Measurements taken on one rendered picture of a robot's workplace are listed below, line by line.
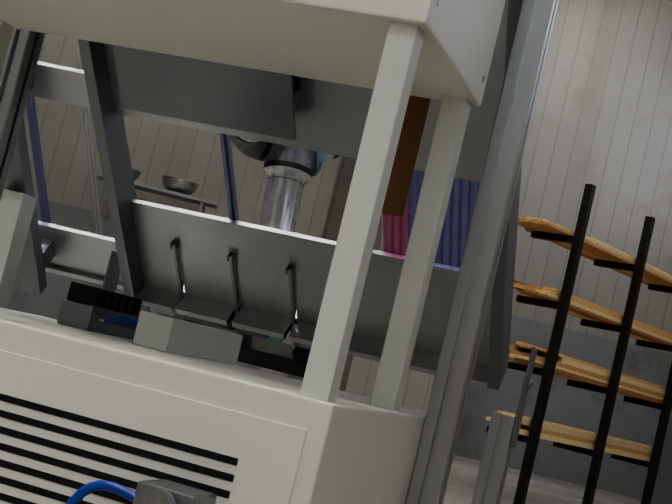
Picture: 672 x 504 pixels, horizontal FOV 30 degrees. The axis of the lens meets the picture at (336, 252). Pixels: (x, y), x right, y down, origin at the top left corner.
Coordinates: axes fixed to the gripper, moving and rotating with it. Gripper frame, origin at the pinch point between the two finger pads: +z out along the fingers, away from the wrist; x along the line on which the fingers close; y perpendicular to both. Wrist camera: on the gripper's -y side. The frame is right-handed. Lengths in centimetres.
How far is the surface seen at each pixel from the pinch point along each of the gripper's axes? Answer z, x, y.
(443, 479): 74, -14, -47
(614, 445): -455, -509, 381
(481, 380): 31, -34, -22
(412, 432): 73, -6, -48
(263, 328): 31.6, -9.8, 9.2
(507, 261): 29, -15, -40
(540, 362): -413, -380, 348
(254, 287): 27.4, -3.8, 8.4
